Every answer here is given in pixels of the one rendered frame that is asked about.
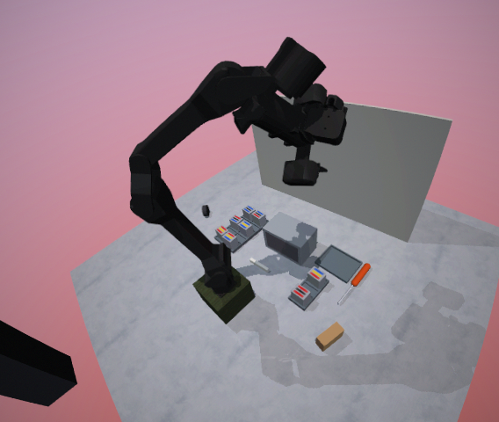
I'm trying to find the tan rectangular block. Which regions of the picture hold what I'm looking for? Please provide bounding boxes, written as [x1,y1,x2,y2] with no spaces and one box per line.
[315,322,344,351]

